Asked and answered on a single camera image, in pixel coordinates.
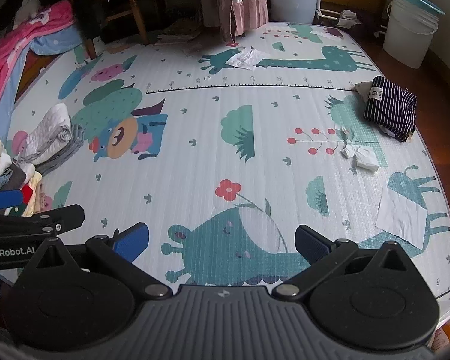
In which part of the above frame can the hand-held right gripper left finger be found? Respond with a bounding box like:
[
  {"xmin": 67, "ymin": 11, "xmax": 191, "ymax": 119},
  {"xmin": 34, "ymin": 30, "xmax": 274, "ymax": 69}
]
[{"xmin": 30, "ymin": 222, "xmax": 173, "ymax": 301}]

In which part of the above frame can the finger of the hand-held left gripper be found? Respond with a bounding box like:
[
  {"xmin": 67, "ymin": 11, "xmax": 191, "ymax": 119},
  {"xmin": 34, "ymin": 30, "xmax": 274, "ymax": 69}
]
[
  {"xmin": 0, "ymin": 189, "xmax": 25, "ymax": 213},
  {"xmin": 0, "ymin": 204, "xmax": 86, "ymax": 239}
]

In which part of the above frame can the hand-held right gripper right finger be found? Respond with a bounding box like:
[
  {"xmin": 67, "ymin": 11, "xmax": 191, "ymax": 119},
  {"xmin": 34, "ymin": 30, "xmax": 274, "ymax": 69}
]
[{"xmin": 272, "ymin": 224, "xmax": 417, "ymax": 301}]

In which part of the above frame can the dark striped shirt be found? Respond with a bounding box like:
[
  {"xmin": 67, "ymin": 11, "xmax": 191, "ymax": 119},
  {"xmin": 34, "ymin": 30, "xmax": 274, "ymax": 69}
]
[{"xmin": 363, "ymin": 76, "xmax": 418, "ymax": 142}]

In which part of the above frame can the stack of folded clothes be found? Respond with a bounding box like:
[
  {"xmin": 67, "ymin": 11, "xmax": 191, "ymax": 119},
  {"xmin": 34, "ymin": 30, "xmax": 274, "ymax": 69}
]
[{"xmin": 0, "ymin": 127, "xmax": 55, "ymax": 216}]

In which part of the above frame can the grey folded garment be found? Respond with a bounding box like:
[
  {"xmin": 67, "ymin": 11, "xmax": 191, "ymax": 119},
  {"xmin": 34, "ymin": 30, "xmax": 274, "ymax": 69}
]
[{"xmin": 34, "ymin": 124, "xmax": 89, "ymax": 175}]

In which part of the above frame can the white quilted garment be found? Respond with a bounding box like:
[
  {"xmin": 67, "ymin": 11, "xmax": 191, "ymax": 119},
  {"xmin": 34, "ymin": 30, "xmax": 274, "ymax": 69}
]
[{"xmin": 22, "ymin": 103, "xmax": 74, "ymax": 158}]

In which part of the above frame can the flat white paper sheet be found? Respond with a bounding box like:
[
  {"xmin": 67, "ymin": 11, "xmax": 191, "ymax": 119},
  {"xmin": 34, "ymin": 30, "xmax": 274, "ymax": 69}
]
[{"xmin": 375, "ymin": 187, "xmax": 428, "ymax": 250}]

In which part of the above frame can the crumpled white tissue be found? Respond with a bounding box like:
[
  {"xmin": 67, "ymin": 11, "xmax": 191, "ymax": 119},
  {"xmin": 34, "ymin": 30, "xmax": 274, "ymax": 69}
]
[{"xmin": 339, "ymin": 127, "xmax": 379, "ymax": 171}]

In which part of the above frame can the animal printed play mat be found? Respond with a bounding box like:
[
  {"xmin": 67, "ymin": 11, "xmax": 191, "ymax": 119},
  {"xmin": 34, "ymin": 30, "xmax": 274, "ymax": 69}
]
[{"xmin": 0, "ymin": 22, "xmax": 450, "ymax": 301}]

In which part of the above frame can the pink blanket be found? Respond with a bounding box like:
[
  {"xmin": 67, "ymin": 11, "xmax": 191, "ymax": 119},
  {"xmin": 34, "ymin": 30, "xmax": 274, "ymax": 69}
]
[{"xmin": 0, "ymin": 0, "xmax": 77, "ymax": 121}]

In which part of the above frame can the beige garment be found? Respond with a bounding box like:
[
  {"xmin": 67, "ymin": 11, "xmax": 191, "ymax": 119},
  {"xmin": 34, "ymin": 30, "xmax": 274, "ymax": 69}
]
[{"xmin": 354, "ymin": 80, "xmax": 377, "ymax": 102}]

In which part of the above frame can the light blue printed bedding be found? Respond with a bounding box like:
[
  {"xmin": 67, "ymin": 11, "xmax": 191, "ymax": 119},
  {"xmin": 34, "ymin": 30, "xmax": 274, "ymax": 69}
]
[{"xmin": 7, "ymin": 26, "xmax": 85, "ymax": 109}]

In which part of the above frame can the white plush cloth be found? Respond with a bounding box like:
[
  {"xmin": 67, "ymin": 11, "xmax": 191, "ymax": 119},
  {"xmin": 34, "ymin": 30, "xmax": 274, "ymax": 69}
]
[{"xmin": 13, "ymin": 0, "xmax": 42, "ymax": 27}]

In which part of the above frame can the crumpled white paper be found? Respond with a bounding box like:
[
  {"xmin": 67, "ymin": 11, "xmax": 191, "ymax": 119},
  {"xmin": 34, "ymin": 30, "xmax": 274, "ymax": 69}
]
[{"xmin": 225, "ymin": 47, "xmax": 265, "ymax": 71}]

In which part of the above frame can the wooden chair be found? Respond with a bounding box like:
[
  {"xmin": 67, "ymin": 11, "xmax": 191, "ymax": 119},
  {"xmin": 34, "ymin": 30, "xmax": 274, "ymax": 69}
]
[{"xmin": 56, "ymin": 0, "xmax": 151, "ymax": 60}]

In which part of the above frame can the stack of books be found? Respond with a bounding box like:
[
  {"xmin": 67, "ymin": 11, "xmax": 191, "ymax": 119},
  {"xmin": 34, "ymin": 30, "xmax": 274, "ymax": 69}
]
[{"xmin": 154, "ymin": 19, "xmax": 207, "ymax": 47}]

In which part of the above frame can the small white cloth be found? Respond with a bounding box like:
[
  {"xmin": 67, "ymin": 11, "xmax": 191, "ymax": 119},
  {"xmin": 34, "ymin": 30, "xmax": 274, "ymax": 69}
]
[{"xmin": 335, "ymin": 8, "xmax": 361, "ymax": 29}]

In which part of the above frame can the white bucket with teal rim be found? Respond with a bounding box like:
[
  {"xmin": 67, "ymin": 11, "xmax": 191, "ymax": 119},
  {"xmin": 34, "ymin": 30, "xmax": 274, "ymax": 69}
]
[{"xmin": 382, "ymin": 0, "xmax": 446, "ymax": 69}]

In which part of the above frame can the pink grey curtain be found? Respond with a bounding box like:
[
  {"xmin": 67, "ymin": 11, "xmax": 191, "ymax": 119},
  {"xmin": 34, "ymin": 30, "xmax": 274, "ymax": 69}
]
[{"xmin": 199, "ymin": 0, "xmax": 270, "ymax": 42}]

